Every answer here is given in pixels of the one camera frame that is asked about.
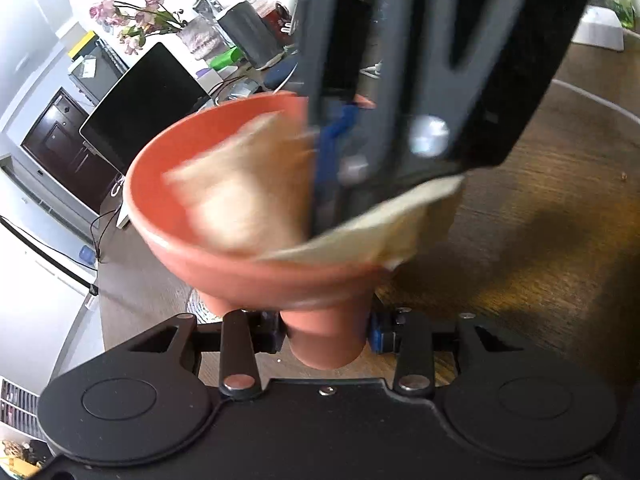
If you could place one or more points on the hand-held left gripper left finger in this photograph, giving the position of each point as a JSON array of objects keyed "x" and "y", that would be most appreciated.
[{"x": 265, "y": 332}]

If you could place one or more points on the blue water bottle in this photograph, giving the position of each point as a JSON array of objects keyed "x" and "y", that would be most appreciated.
[{"x": 86, "y": 255}]

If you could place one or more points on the yellow cloth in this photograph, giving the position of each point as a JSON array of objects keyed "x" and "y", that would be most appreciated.
[{"x": 240, "y": 190}]

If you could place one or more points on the red can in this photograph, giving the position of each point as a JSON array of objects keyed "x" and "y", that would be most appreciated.
[{"x": 277, "y": 22}]

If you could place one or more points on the silver foil bag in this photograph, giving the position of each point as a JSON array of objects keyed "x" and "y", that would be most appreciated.
[{"x": 207, "y": 5}]

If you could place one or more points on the green plastic item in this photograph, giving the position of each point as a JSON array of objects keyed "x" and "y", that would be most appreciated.
[{"x": 222, "y": 58}]

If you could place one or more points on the dark grey container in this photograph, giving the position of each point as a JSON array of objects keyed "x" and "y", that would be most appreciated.
[{"x": 250, "y": 32}]

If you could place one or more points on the white purple tissue box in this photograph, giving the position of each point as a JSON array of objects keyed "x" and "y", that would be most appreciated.
[{"x": 207, "y": 77}]

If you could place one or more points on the pink flowers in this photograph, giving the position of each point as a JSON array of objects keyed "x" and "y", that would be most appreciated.
[{"x": 105, "y": 10}]

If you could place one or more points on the pale textured flower vase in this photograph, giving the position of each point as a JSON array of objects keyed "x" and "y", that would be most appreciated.
[{"x": 200, "y": 35}]

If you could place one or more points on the orange footed bowl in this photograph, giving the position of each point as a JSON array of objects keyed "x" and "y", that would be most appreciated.
[{"x": 225, "y": 272}]

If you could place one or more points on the white plastic box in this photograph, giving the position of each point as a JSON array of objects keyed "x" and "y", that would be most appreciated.
[{"x": 597, "y": 27}]

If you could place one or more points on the dark blue glasses case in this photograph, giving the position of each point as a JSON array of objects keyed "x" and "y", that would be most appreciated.
[{"x": 280, "y": 72}]

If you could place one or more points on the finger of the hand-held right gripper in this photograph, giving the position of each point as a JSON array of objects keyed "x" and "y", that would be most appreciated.
[
  {"x": 330, "y": 160},
  {"x": 475, "y": 110}
]

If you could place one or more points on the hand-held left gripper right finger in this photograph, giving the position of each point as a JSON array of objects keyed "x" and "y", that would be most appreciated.
[{"x": 382, "y": 332}]

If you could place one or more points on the dark brown door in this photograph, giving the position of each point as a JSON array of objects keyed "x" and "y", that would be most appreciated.
[{"x": 60, "y": 150}]

